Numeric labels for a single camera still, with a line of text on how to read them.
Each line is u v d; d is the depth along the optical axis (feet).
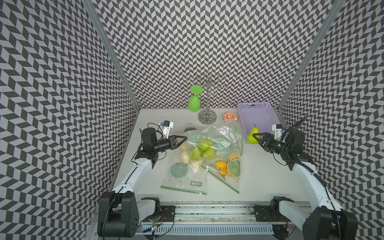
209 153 2.64
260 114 3.68
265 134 2.31
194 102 2.98
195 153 2.55
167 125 2.37
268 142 2.23
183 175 2.77
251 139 2.51
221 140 2.54
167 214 2.36
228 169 2.70
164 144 2.21
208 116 4.20
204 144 2.69
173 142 2.26
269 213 2.36
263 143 2.31
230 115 3.59
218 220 2.37
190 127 3.25
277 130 2.37
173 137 2.28
